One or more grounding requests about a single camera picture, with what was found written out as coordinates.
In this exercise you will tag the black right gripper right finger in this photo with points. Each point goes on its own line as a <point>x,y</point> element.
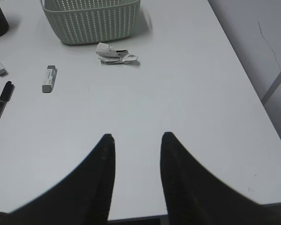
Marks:
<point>194,196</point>

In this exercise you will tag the green woven plastic basket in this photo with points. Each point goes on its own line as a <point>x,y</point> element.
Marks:
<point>79,22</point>

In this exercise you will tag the black marker pen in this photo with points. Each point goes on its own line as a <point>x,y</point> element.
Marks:
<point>6,95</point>

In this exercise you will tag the waste paper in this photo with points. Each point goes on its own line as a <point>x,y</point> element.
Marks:
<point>108,55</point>

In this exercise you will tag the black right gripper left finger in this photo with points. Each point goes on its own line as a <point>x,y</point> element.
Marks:
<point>83,197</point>

